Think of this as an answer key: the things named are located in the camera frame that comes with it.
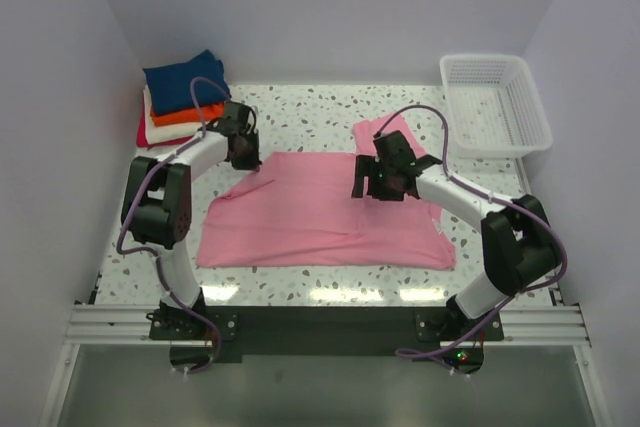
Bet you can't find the pink t shirt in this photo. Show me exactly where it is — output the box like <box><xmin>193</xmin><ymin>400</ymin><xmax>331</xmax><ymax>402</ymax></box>
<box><xmin>194</xmin><ymin>116</ymin><xmax>457</xmax><ymax>272</ymax></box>

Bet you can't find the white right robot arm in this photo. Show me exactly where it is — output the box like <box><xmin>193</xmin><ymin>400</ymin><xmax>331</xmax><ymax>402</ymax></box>
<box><xmin>352</xmin><ymin>131</ymin><xmax>562</xmax><ymax>340</ymax></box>

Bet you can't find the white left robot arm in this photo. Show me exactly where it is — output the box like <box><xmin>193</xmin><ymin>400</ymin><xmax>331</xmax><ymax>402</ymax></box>
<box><xmin>116</xmin><ymin>101</ymin><xmax>261</xmax><ymax>339</ymax></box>

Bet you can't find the folded orange t shirt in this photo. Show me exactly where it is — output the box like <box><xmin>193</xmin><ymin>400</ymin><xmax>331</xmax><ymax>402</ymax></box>
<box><xmin>150</xmin><ymin>103</ymin><xmax>224</xmax><ymax>127</ymax></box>

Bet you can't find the folded navy blue t shirt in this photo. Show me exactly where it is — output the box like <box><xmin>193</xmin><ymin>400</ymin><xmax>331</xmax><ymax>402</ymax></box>
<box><xmin>143</xmin><ymin>50</ymin><xmax>231</xmax><ymax>116</ymax></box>

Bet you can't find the white plastic basket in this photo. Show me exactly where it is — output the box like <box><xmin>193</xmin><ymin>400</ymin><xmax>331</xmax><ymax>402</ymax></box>
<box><xmin>439</xmin><ymin>54</ymin><xmax>553</xmax><ymax>159</ymax></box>

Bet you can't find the folded crimson red t shirt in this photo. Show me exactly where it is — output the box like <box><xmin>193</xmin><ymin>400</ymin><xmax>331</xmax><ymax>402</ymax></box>
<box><xmin>136</xmin><ymin>114</ymin><xmax>189</xmax><ymax>148</ymax></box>

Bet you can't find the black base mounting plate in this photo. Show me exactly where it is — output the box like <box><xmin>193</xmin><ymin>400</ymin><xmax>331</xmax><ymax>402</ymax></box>
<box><xmin>146</xmin><ymin>306</ymin><xmax>477</xmax><ymax>365</ymax></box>

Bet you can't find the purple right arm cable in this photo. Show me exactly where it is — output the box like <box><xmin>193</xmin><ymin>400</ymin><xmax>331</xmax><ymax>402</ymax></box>
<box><xmin>372</xmin><ymin>104</ymin><xmax>569</xmax><ymax>363</ymax></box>

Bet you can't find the aluminium rail frame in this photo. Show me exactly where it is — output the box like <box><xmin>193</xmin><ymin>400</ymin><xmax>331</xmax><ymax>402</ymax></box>
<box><xmin>44</xmin><ymin>156</ymin><xmax>611</xmax><ymax>427</ymax></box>

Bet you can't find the folded cream white t shirt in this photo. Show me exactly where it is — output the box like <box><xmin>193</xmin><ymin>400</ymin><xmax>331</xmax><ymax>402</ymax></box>
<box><xmin>141</xmin><ymin>87</ymin><xmax>202</xmax><ymax>145</ymax></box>

